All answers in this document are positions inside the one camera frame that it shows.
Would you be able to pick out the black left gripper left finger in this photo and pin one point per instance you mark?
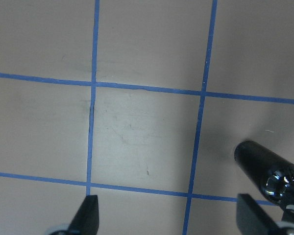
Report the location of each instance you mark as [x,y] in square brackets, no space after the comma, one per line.
[86,220]

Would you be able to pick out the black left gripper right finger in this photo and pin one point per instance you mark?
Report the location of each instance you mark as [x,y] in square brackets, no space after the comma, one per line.
[251,219]

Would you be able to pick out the dark wine bottle carried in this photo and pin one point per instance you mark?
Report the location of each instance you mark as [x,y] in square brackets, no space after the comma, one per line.
[269,172]

